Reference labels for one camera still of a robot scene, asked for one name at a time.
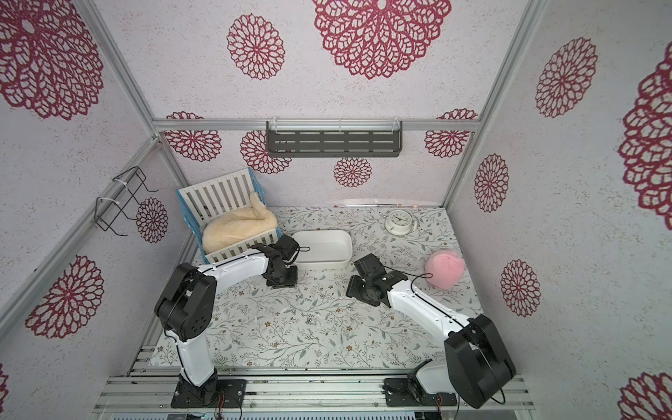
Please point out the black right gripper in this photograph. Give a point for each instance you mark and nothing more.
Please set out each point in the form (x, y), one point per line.
(360, 289)

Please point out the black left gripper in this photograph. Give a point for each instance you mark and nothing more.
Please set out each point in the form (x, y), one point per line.
(291, 282)

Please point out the white plastic storage box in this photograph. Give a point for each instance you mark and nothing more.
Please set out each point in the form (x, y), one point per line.
(323, 249)

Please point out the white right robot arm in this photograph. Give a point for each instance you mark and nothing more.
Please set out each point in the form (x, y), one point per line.
(476, 364)

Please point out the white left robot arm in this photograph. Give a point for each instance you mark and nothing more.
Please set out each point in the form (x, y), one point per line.
(185, 306)

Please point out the white alarm clock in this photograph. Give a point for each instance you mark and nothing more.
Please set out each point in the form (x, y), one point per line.
(400, 222)

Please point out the beige plush cloth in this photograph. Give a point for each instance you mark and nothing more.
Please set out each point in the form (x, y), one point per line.
(238, 225)

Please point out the white slatted blue basket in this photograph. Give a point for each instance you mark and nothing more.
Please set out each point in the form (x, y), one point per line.
(202, 203)

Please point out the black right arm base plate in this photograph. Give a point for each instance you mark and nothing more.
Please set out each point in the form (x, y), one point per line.
(408, 391)

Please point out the dark grey wall shelf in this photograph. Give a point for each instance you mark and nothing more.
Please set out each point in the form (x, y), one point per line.
(342, 140)

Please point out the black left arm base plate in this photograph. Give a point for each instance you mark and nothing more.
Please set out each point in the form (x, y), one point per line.
(214, 393)

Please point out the black wire wall rack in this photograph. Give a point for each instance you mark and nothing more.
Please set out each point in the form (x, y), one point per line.
(108, 210)

